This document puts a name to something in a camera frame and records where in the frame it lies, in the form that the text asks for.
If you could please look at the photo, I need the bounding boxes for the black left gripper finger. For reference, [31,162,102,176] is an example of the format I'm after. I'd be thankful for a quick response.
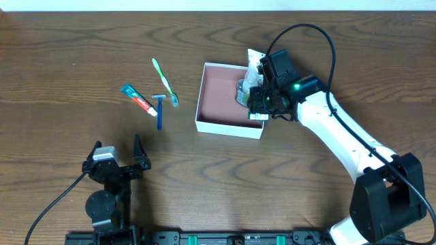
[133,134,151,170]
[86,140,102,162]

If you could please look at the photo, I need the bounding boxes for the clear blue soap pump bottle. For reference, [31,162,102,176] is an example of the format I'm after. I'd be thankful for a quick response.
[236,67,263,107]

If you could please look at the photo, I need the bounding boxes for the green white soap bar pack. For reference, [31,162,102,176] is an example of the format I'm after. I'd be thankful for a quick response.
[248,113,269,121]

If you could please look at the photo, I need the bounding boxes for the white floral lotion tube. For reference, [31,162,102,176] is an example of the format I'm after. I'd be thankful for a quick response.
[245,49,265,81]

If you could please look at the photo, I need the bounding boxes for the white box pink interior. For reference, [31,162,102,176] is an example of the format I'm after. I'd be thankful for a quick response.
[195,63,264,140]

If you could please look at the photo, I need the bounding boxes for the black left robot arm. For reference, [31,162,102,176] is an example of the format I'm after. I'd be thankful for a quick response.
[82,135,151,244]

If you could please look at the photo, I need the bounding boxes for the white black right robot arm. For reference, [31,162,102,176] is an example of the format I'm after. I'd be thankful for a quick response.
[247,50,426,244]

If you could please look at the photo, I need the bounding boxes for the blue disposable razor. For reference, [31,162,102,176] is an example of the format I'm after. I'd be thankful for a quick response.
[152,94,167,131]

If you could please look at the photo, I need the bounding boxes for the Colgate toothpaste tube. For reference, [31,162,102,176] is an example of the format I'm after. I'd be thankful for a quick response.
[120,83,158,117]

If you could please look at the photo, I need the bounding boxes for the green white toothbrush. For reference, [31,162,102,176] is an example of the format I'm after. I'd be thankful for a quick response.
[152,58,179,108]

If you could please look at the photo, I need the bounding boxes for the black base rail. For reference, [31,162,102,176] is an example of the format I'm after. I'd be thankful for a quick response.
[64,230,408,245]

